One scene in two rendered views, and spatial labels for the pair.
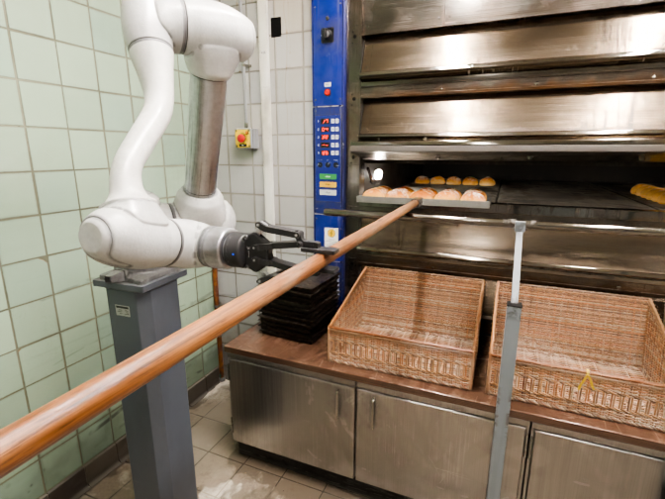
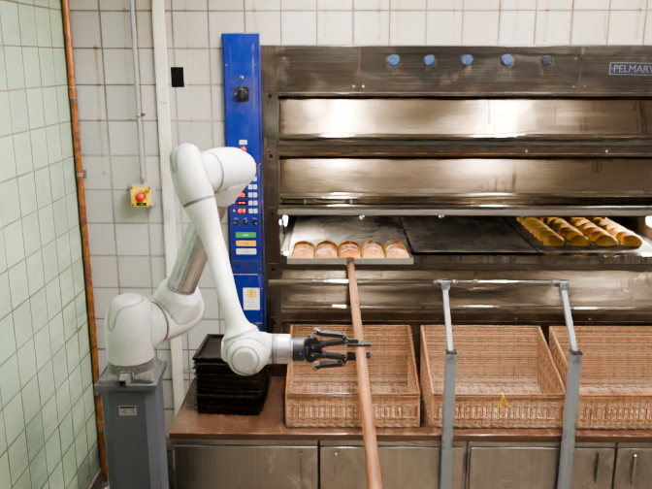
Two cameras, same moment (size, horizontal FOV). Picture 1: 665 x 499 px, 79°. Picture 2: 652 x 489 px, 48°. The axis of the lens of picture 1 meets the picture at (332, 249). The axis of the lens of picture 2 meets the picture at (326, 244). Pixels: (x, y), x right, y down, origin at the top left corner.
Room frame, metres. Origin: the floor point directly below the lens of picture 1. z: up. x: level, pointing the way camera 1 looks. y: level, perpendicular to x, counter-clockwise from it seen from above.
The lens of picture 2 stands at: (-1.13, 0.91, 2.05)
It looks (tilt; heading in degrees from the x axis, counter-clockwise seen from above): 14 degrees down; 338
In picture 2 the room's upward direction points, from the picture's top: straight up
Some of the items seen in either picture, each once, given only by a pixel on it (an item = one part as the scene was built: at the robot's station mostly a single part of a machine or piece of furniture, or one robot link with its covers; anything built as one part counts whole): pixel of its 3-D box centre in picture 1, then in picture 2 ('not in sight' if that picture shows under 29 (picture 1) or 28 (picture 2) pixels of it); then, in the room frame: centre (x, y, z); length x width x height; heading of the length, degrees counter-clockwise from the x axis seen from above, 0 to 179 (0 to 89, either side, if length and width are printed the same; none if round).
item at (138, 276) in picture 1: (136, 267); (130, 368); (1.28, 0.64, 1.03); 0.22 x 0.18 x 0.06; 160
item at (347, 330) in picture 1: (410, 318); (351, 373); (1.59, -0.32, 0.72); 0.56 x 0.49 x 0.28; 67
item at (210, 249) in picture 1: (222, 248); (282, 348); (0.85, 0.24, 1.20); 0.09 x 0.06 x 0.09; 158
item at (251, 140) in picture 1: (246, 139); (143, 195); (2.15, 0.44, 1.46); 0.10 x 0.07 x 0.10; 67
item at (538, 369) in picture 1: (572, 344); (488, 373); (1.36, -0.87, 0.72); 0.56 x 0.49 x 0.28; 67
